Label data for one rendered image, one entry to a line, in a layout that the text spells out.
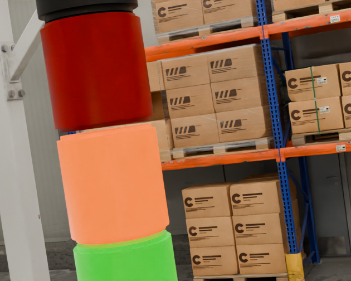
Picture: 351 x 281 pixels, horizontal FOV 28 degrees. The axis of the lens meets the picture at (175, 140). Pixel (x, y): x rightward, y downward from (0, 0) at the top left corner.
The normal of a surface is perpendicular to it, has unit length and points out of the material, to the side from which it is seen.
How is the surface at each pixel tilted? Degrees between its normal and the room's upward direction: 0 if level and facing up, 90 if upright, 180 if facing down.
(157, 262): 90
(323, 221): 90
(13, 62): 90
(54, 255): 90
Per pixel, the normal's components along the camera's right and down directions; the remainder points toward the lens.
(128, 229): 0.25, 0.02
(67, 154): -0.71, 0.14
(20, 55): -0.39, 0.11
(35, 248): 0.91, -0.11
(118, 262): -0.01, 0.05
